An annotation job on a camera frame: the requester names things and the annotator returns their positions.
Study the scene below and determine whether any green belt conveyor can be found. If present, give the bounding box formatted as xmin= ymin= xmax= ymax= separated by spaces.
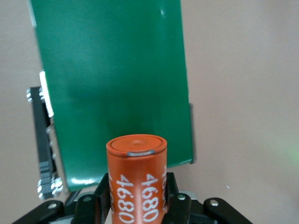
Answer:
xmin=26 ymin=0 xmax=197 ymax=199

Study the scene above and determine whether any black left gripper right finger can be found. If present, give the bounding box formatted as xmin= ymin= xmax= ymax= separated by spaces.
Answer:
xmin=163 ymin=173 xmax=253 ymax=224

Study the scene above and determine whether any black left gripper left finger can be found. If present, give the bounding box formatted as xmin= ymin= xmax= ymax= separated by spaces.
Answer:
xmin=11 ymin=173 xmax=110 ymax=224

